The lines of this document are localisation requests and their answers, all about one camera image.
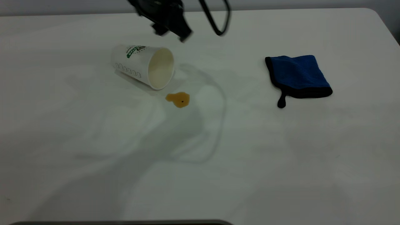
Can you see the brown liquid spill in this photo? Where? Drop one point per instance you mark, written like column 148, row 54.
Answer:
column 178, row 99

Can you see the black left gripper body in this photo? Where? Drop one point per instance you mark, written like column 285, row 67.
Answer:
column 159, row 9

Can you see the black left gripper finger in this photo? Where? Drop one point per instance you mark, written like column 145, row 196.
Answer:
column 183, row 31
column 160, row 29

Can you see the white paper cup green print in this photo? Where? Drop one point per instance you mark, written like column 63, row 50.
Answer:
column 134, row 64

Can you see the blue cloth black trim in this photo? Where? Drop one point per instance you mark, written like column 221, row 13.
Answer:
column 298, row 73

